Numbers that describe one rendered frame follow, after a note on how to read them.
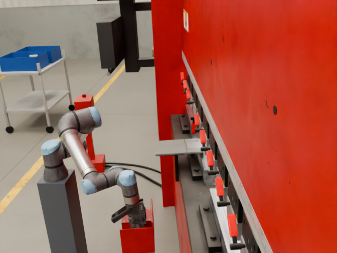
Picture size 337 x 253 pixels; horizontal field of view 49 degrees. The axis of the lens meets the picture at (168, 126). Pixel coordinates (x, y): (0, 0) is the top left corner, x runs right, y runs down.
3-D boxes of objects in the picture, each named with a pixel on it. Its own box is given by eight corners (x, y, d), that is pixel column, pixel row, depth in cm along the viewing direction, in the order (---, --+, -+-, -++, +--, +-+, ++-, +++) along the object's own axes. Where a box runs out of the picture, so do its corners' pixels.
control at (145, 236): (124, 229, 201) (121, 201, 194) (154, 227, 202) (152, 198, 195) (122, 254, 183) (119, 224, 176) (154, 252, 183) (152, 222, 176)
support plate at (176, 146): (154, 142, 224) (154, 140, 223) (198, 139, 224) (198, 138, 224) (155, 155, 207) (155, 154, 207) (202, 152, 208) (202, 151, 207)
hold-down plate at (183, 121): (179, 118, 290) (179, 114, 288) (186, 118, 290) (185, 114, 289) (182, 133, 262) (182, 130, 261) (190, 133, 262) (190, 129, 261)
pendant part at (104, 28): (112, 56, 339) (108, 15, 325) (126, 56, 338) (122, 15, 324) (101, 69, 297) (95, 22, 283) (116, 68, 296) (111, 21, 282)
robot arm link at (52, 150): (41, 161, 233) (37, 141, 228) (61, 155, 240) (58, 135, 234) (46, 168, 224) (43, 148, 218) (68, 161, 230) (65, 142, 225)
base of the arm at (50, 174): (39, 181, 229) (36, 167, 225) (49, 169, 243) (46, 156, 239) (63, 182, 227) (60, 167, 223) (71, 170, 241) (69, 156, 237)
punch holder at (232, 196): (226, 215, 126) (226, 172, 120) (250, 213, 127) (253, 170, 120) (235, 245, 113) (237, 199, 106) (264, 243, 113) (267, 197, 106)
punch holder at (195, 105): (192, 112, 219) (192, 85, 212) (207, 112, 219) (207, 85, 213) (196, 122, 205) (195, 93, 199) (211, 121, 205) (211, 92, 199)
